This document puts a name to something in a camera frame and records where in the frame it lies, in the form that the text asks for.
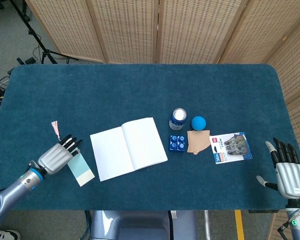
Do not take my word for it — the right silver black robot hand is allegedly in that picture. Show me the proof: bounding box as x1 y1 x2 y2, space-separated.
256 137 300 200

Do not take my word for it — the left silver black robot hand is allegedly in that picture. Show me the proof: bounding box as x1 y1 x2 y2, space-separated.
37 134 83 175

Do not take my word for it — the blue bookmark with pink tassel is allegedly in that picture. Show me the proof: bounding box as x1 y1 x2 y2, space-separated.
50 120 95 187

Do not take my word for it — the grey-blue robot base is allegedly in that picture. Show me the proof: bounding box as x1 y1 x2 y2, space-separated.
84 210 198 240

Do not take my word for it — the binder clip retail pack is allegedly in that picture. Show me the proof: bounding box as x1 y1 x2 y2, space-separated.
209 131 253 165

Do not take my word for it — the open white lined notebook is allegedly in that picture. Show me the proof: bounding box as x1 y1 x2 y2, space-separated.
89 116 169 182

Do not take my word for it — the black white sneaker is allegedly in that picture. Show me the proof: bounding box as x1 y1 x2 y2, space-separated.
0 229 21 240

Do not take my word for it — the tan cloth piece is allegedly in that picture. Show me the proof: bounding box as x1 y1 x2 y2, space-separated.
186 129 212 155

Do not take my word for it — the dark blue table mat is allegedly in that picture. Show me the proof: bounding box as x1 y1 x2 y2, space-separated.
0 63 292 211

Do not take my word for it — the blue ball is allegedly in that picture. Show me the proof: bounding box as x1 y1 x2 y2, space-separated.
191 116 207 132

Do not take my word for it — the small blue battery pack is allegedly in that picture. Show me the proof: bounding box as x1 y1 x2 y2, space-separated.
169 134 186 152

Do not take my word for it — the black tripod stand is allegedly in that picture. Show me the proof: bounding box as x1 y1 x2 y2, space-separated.
9 0 79 65

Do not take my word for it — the blue white drink can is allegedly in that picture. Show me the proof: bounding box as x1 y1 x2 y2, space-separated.
168 107 187 131

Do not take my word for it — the black office chair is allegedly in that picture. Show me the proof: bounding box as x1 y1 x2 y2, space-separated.
0 0 32 23

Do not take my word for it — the wicker folding screen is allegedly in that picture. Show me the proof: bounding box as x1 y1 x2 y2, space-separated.
24 0 300 240

